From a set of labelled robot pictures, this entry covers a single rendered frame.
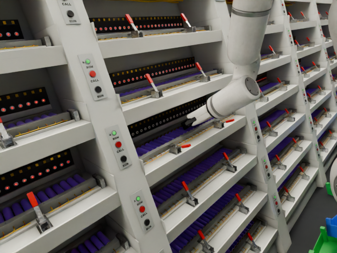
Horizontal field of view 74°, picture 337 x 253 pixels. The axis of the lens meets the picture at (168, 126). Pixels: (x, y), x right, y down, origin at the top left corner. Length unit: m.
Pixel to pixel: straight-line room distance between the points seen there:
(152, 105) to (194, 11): 0.61
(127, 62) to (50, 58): 0.39
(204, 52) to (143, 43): 0.47
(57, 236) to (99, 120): 0.29
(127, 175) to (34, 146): 0.24
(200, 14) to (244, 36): 0.58
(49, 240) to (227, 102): 0.59
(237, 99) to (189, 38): 0.34
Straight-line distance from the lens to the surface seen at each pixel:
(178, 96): 0.80
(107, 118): 0.63
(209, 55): 1.15
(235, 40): 0.63
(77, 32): 0.67
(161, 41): 0.82
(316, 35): 2.40
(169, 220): 0.81
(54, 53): 0.63
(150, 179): 0.70
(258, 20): 0.61
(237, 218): 1.09
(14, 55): 0.61
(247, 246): 1.25
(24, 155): 0.58
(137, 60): 0.98
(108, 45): 0.70
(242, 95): 0.69
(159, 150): 0.77
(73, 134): 0.60
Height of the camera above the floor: 0.96
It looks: 8 degrees down
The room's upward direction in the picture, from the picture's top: 18 degrees counter-clockwise
